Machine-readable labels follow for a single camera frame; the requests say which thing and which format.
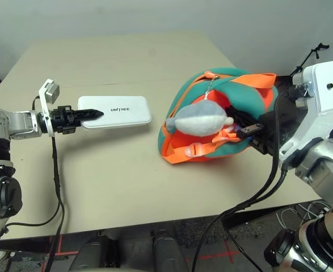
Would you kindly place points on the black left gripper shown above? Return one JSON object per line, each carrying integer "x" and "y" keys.
{"x": 65, "y": 120}

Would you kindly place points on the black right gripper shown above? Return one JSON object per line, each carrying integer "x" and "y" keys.
{"x": 288, "y": 124}

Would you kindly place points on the teal and orange backpack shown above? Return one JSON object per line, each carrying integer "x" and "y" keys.
{"x": 240, "y": 88}

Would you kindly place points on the white Unitree pencil case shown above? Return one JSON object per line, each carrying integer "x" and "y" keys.
{"x": 126, "y": 113}

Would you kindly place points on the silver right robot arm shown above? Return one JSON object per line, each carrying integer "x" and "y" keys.
{"x": 325, "y": 158}

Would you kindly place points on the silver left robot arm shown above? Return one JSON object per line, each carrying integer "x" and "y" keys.
{"x": 18, "y": 124}

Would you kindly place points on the black tripod stand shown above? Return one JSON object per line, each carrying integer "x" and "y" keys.
{"x": 321, "y": 46}

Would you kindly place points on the dark grey robot left leg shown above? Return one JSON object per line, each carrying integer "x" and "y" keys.
{"x": 95, "y": 255}

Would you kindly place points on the dark grey robot leg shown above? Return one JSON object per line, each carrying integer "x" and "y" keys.
{"x": 95, "y": 255}
{"x": 166, "y": 249}

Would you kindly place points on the dark grey robot right leg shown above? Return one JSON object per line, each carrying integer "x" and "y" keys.
{"x": 166, "y": 249}

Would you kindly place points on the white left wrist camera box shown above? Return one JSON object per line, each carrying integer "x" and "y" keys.
{"x": 50, "y": 90}

